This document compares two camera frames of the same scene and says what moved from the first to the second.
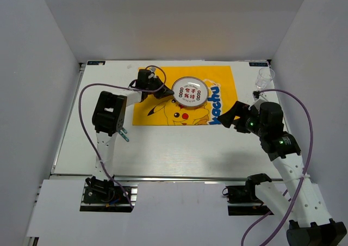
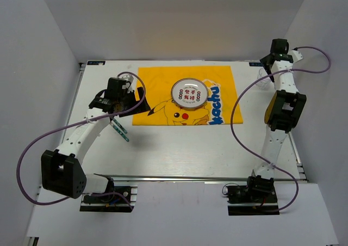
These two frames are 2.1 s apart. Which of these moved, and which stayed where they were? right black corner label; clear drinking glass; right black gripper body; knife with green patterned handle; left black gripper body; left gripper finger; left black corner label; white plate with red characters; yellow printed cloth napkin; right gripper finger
Moved: left black gripper body; left gripper finger; right gripper finger; right black gripper body
Stayed: yellow printed cloth napkin; knife with green patterned handle; clear drinking glass; left black corner label; white plate with red characters; right black corner label
